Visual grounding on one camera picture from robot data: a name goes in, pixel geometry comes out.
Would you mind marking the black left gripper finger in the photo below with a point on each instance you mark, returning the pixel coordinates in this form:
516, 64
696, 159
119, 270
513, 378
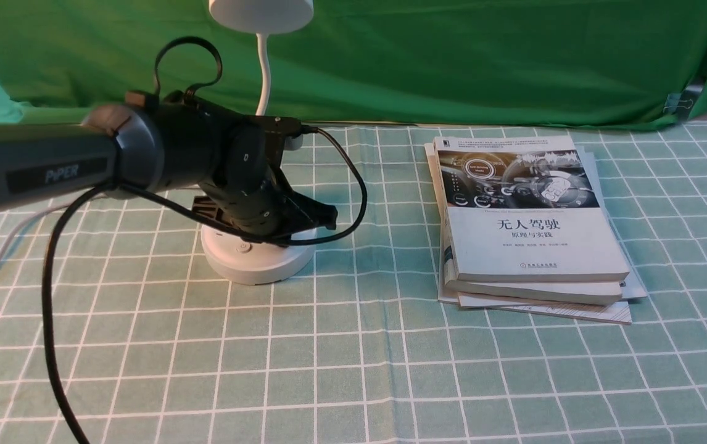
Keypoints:
304, 213

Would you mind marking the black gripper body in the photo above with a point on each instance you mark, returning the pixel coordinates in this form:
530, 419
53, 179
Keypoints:
241, 181

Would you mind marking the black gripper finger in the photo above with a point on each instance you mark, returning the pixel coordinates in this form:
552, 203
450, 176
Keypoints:
299, 239

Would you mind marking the white desk lamp with sockets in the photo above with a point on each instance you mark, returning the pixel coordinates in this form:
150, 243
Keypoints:
238, 260

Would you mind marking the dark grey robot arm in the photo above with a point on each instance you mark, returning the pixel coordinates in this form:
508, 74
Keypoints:
149, 146

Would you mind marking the green checkered tablecloth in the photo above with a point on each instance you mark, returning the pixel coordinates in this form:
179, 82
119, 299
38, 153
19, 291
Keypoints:
153, 347

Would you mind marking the white top book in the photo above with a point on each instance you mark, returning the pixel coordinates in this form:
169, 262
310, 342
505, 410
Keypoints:
532, 234

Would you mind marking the green backdrop cloth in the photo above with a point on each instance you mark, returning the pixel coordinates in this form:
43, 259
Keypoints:
576, 64

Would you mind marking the bottom book in stack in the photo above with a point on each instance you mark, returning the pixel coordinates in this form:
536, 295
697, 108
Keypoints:
518, 298

